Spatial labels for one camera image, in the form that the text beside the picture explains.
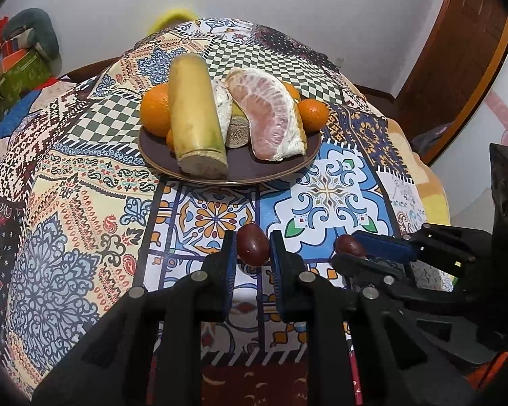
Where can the small orange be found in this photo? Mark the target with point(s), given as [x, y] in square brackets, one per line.
[170, 139]

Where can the orange with sticker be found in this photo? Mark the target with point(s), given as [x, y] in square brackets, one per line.
[294, 92]

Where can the pomelo slice with pink flesh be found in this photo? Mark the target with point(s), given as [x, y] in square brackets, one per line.
[271, 114]

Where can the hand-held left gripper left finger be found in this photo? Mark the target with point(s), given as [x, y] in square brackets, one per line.
[230, 270]

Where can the yellow fuzzy cushion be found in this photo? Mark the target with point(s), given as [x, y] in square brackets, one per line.
[171, 19]

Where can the long sugarcane piece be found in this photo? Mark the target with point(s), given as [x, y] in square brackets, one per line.
[194, 114]

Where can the grey cloth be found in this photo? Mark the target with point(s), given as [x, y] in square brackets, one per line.
[432, 139]

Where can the wooden door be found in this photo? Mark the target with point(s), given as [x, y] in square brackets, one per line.
[457, 50]

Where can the blue cloth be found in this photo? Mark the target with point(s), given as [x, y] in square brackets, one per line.
[21, 105]

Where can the orange box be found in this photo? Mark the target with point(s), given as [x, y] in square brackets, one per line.
[12, 57]

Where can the brown plate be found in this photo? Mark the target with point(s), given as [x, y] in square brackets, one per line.
[241, 169]

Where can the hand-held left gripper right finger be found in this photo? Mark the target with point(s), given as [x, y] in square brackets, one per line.
[279, 279]

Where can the plain large orange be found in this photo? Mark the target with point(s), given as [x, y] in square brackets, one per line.
[154, 110]

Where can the patchwork patterned tablecloth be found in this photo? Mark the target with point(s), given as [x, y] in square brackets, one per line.
[89, 177]

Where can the medium orange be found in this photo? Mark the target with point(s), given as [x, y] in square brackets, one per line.
[314, 114]

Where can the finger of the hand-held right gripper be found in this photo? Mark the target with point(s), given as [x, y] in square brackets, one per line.
[385, 245]
[364, 268]

